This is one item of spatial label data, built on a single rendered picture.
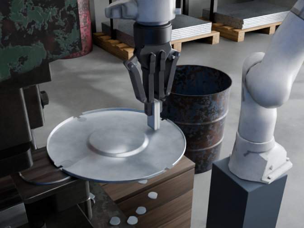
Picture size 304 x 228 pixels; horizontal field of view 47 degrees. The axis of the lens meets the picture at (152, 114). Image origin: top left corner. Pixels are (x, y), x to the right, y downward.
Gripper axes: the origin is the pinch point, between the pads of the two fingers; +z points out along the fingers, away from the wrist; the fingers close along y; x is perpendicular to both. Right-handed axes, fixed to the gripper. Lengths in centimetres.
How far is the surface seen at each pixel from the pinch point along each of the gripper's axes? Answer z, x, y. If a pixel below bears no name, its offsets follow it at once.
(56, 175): 3.1, -4.8, -24.5
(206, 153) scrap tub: 69, 54, 69
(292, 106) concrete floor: 84, 77, 175
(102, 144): 2.6, -1.0, -13.4
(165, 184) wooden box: 50, 27, 23
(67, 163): 2.7, -2.8, -21.5
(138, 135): 3.0, -1.6, -4.9
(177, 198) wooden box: 61, 27, 29
